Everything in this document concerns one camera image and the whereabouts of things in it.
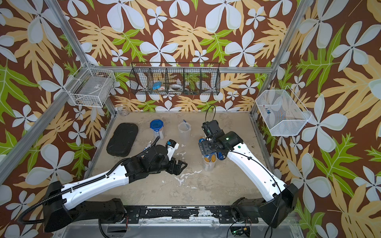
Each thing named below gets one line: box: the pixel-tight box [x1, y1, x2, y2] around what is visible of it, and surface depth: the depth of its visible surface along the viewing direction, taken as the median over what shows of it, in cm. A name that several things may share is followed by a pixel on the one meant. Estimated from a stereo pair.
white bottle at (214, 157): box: [211, 152, 217, 163], surface depth 84 cm
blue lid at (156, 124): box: [149, 119, 165, 132], surface depth 98 cm
